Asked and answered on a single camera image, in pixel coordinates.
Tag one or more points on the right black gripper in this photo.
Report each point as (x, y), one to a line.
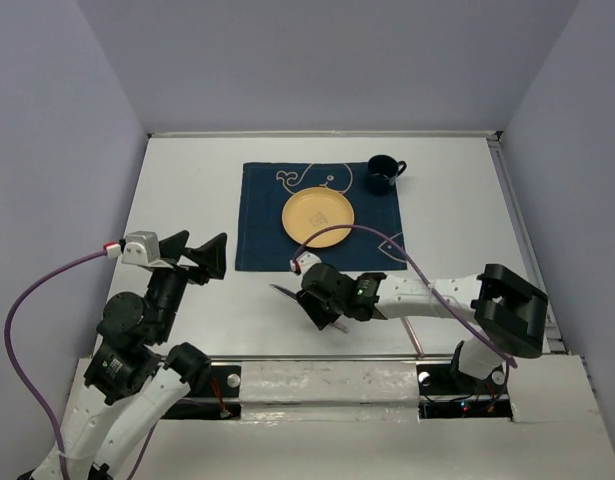
(310, 302)

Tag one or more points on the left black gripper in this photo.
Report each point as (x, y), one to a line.
(212, 256)

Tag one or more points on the knife with pink handle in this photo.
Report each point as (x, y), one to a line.
(293, 296)

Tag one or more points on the dark blue cloth placemat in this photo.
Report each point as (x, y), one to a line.
(264, 246)

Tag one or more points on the yellow plate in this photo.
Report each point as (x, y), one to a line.
(313, 209)

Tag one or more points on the dark blue cup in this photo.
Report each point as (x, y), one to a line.
(382, 172)

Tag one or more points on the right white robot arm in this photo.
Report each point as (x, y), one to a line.
(504, 313)

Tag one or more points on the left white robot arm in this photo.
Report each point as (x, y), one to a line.
(127, 387)

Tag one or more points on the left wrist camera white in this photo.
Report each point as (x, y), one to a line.
(140, 248)

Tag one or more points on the fork with pink handle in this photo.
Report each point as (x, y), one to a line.
(413, 338)

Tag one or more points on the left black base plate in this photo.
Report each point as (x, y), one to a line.
(218, 399)

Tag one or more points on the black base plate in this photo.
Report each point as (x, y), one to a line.
(448, 395)
(218, 399)

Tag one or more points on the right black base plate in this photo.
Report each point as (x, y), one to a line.
(448, 395)

